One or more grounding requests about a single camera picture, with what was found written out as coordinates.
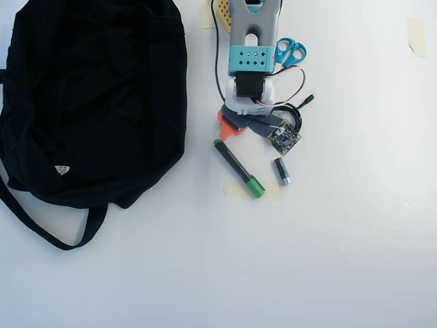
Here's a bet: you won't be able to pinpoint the grey-blue gripper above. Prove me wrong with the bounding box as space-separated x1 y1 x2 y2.
216 104 286 141

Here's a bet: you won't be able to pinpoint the black fabric bag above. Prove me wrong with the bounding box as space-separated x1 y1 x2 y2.
0 0 189 251

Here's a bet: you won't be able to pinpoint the black marker with green cap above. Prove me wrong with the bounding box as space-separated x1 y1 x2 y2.
212 138 267 200

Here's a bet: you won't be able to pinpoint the small black silver cylinder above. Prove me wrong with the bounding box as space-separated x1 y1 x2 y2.
272 156 293 187

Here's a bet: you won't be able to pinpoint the wide masking tape strip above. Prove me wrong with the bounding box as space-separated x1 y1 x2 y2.
223 180 284 200

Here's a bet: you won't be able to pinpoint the yellow perforated block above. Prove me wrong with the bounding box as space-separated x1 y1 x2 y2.
216 0 234 33

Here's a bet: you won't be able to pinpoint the masking tape piece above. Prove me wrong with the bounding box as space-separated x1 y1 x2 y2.
406 18 427 58
201 0 216 29

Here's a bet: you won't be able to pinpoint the bare camera circuit board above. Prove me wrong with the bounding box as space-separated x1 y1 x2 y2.
266 119 303 158

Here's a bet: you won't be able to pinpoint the black camera cable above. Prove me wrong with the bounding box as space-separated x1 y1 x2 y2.
210 0 229 104

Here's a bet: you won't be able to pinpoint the black braided USB cable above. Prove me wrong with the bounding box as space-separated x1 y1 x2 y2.
272 92 317 137

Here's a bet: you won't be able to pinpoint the red white black wires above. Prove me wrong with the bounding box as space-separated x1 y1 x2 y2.
268 66 307 107

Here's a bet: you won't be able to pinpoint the scissors with blue handles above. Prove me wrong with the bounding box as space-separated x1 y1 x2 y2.
272 36 308 69

